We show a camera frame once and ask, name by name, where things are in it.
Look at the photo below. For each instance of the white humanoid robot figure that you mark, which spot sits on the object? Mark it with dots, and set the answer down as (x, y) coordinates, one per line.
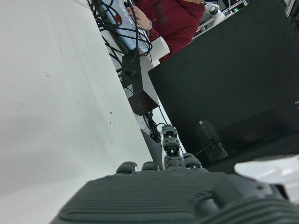
(218, 15)

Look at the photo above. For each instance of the black cylindrical device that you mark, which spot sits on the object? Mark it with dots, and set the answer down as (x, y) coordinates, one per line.
(206, 137)

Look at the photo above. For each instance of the white box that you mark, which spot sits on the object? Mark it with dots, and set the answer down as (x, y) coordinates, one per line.
(160, 47)

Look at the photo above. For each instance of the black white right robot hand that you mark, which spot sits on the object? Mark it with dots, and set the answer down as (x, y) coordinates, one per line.
(149, 200)

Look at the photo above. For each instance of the black monitor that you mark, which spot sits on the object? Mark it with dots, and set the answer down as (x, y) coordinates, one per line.
(222, 81)

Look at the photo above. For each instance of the teach pendant with red button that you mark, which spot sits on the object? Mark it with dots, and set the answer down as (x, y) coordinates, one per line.
(128, 38)

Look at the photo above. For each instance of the person in red hoodie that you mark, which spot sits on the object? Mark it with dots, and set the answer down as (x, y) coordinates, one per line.
(177, 23)

